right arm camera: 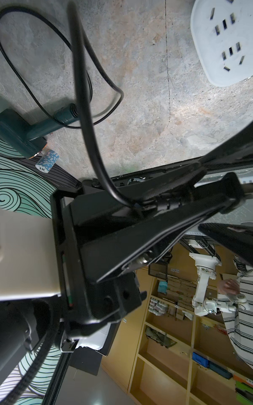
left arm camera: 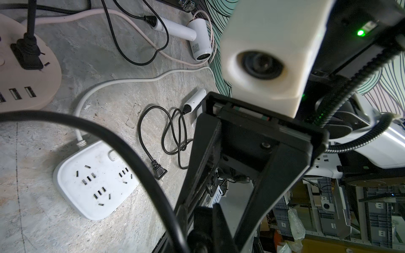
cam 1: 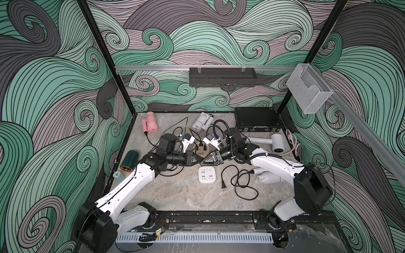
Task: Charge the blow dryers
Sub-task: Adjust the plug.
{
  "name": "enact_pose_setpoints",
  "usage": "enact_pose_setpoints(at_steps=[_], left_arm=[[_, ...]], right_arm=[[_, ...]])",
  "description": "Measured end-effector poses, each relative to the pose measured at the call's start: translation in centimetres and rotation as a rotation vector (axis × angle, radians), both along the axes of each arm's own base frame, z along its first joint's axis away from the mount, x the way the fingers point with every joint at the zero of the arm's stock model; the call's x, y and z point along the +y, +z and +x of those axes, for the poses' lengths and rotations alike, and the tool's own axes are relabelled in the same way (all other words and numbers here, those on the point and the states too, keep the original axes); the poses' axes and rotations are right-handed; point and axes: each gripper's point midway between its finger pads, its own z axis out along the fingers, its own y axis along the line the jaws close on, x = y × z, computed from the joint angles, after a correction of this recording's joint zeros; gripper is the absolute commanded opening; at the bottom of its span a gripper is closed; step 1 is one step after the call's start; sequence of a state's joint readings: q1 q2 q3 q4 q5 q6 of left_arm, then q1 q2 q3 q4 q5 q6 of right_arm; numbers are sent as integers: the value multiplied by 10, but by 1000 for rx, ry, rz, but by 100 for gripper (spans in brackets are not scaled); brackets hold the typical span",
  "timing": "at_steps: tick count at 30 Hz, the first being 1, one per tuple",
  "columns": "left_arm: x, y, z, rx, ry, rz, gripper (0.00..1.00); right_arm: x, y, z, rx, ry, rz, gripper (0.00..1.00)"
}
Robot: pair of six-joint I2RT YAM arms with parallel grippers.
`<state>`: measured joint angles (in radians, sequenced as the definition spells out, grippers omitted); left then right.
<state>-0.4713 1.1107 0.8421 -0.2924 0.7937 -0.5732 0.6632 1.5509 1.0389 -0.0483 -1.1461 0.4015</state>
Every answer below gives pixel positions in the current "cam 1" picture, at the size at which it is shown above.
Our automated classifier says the clear plastic wall holder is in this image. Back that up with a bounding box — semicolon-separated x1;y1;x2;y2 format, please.
286;63;333;114

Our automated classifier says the dark green hair dryer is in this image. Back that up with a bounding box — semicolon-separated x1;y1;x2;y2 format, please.
120;150;139;172

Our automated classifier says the pink hair dryer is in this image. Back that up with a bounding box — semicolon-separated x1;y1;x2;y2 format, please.
141;112;158;133

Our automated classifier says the small clear bottle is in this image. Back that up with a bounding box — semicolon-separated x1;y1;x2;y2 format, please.
113;171;125;182

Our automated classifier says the black cable of pink dryer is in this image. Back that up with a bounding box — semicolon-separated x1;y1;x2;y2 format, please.
144;116;190;149

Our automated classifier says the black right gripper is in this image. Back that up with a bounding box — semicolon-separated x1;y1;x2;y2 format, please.
200;146;237;167

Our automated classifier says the aluminium wall rail back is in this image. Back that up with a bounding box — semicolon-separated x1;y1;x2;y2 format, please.
115;64;296;72

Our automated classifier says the white folded hair dryer front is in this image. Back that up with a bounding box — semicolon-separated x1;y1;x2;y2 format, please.
253;168;284;184

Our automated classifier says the black cable of front dryer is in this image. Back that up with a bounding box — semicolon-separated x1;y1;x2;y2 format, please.
220;164;259;201

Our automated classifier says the black wall shelf tray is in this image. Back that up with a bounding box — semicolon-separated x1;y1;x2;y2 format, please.
189;67;257;91

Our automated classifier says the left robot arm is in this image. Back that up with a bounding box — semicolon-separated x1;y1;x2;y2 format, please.
71;134;203;253

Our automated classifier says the black left corner post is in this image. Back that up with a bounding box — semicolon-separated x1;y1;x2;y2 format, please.
77;0;137;116

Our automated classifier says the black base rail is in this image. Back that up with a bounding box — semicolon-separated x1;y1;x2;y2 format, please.
155;209;339;231

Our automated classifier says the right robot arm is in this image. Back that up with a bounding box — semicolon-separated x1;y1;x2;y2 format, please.
201;128;332;227

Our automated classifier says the aluminium wall rail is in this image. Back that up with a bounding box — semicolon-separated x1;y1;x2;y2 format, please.
115;64;296;72
311;65;405;185

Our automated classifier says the white hair dryer straight handle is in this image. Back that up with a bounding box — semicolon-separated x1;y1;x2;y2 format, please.
246;133;285;153

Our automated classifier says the white square power strip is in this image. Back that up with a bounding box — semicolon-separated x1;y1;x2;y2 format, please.
198;166;216;183

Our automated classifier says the round pink power strip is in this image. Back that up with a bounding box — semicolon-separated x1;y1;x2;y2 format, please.
195;147;210;158

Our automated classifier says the aluminium wall rail right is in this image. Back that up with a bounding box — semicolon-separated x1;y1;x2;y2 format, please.
311;65;405;185

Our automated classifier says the white slotted cable duct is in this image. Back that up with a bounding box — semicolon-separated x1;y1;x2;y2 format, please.
115;232;275;245

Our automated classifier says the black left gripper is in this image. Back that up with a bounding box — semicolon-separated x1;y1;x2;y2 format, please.
164;151;202;167

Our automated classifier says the black ribbed carrying case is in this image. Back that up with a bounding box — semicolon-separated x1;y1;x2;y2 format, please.
234;107;282;132

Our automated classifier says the black corner frame post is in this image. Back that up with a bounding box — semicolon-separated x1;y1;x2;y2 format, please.
277;1;347;115

